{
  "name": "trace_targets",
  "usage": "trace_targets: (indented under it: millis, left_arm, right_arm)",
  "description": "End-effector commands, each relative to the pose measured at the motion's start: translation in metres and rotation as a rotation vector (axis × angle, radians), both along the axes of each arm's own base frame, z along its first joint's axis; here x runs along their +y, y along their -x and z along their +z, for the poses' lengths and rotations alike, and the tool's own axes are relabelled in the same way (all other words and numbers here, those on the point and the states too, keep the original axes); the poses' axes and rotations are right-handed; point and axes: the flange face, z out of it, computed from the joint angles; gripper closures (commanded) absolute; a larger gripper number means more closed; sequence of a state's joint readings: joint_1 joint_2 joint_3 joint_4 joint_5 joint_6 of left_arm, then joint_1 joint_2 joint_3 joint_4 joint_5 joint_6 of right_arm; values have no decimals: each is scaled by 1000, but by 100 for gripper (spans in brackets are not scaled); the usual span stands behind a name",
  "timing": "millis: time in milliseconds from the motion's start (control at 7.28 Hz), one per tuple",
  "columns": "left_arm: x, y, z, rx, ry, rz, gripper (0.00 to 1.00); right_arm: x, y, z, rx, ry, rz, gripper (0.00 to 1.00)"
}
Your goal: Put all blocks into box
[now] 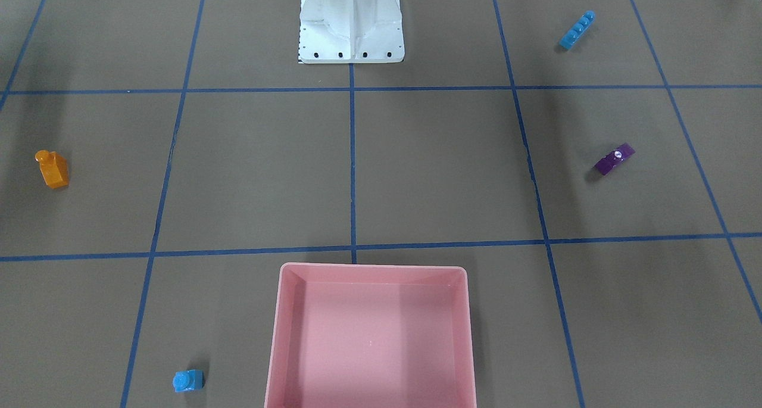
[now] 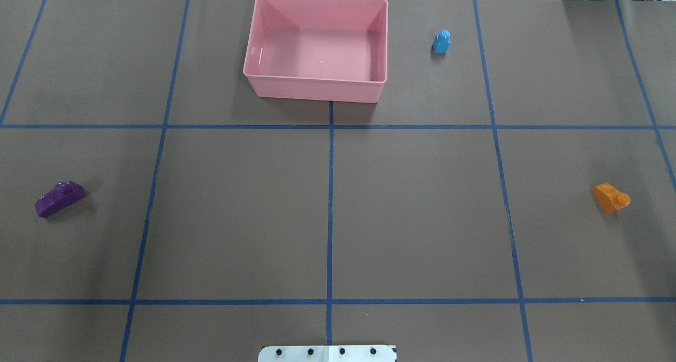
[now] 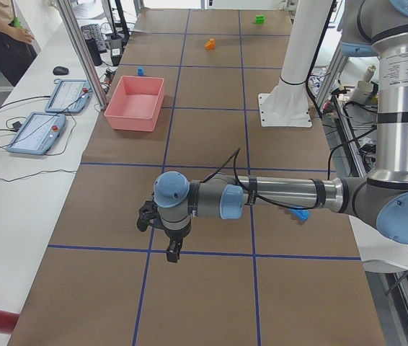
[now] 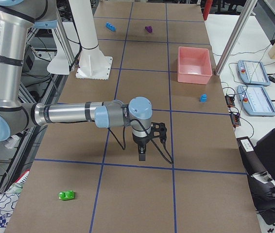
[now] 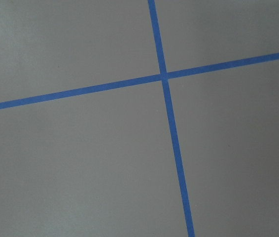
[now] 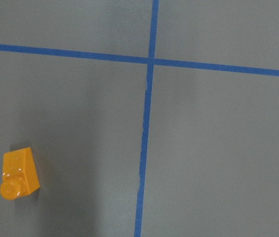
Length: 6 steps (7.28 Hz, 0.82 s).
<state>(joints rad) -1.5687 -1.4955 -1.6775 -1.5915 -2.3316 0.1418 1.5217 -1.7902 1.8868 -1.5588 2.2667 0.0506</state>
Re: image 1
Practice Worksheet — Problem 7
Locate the purple lego block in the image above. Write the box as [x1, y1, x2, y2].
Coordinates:
[594, 143, 636, 176]

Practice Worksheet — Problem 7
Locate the long blue lego block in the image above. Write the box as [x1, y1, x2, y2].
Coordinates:
[558, 11, 597, 51]

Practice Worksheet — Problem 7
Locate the small blue lego block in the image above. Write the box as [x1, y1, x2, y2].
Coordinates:
[172, 369, 205, 393]

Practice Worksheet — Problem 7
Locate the orange lego block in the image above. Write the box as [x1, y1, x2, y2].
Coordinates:
[35, 150, 69, 189]

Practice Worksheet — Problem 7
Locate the pink plastic box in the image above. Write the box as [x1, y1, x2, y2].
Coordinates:
[264, 262, 478, 407]

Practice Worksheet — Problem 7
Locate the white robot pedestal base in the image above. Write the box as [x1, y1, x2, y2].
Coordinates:
[298, 0, 405, 64]

